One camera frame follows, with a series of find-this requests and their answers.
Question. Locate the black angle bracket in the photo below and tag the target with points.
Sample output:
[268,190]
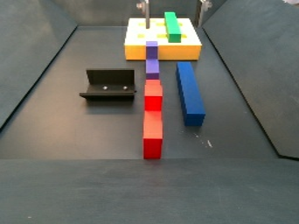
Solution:
[110,84]

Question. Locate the blue long block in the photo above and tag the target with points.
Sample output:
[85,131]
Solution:
[193,108]

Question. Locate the yellow slotted board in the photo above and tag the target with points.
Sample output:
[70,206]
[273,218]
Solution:
[188,50]

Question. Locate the green long block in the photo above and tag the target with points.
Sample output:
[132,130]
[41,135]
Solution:
[173,28]

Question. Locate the purple stepped block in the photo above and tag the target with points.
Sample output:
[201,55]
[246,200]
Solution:
[152,61]

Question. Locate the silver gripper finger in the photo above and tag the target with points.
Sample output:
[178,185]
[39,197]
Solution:
[144,6]
[206,4]

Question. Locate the red stepped block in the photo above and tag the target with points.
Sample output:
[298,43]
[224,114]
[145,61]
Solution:
[153,135]

